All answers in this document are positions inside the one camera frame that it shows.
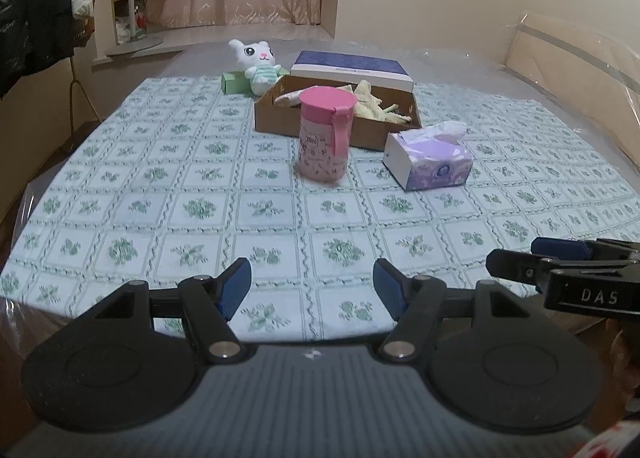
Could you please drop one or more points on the light green cloth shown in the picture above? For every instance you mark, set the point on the light green cloth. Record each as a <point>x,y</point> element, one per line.
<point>392,108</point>

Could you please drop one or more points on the yellow towel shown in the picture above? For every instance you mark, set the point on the yellow towel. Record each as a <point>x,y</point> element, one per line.
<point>367,105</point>

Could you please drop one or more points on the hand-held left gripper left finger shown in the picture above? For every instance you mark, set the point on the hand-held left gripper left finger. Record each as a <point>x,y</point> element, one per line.
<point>235,288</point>

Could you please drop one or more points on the glossy black puffer jacket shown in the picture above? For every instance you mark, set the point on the glossy black puffer jacket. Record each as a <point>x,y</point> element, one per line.
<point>10,2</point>

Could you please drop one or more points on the white cat plush toy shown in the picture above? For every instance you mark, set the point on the white cat plush toy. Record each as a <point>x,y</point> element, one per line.
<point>257,55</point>

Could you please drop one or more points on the small green box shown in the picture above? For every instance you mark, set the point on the small green box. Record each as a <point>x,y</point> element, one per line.
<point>232,82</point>

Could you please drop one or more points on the plastic-wrapped mattress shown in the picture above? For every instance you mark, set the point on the plastic-wrapped mattress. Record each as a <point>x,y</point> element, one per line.
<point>450,62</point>

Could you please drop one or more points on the blue and white box lid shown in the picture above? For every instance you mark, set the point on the blue and white box lid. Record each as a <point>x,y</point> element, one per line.
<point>345,62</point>

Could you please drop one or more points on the brown jacket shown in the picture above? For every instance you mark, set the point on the brown jacket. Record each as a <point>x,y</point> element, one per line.
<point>84,32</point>

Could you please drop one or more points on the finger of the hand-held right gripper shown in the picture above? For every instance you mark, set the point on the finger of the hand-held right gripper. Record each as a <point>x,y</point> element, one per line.
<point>520,268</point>
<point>560,248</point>

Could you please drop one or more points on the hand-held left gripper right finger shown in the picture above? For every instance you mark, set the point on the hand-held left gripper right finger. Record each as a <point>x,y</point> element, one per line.
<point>390,288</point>

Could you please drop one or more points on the green floral tablecloth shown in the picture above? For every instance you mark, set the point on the green floral tablecloth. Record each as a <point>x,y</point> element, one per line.
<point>150,162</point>

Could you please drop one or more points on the pink lidded cup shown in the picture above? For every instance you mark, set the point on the pink lidded cup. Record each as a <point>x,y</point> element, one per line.
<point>320,152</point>

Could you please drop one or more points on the gold metal coat rack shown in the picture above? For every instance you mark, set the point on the gold metal coat rack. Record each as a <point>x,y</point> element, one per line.
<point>73,72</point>

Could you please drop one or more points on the matte black jacket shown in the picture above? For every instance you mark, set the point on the matte black jacket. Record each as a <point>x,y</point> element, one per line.
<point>47,2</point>

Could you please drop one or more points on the plastic-wrapped wooden headboard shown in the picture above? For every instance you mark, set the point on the plastic-wrapped wooden headboard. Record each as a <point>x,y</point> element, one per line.
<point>575,67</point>

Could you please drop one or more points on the red and white patterned clothing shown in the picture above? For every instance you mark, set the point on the red and white patterned clothing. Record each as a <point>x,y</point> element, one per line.
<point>615,444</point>

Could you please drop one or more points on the brown cardboard box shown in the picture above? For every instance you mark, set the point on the brown cardboard box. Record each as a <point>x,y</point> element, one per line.
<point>275,122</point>

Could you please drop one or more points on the purple tissue box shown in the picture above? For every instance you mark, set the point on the purple tissue box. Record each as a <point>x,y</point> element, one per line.
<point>435,167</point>

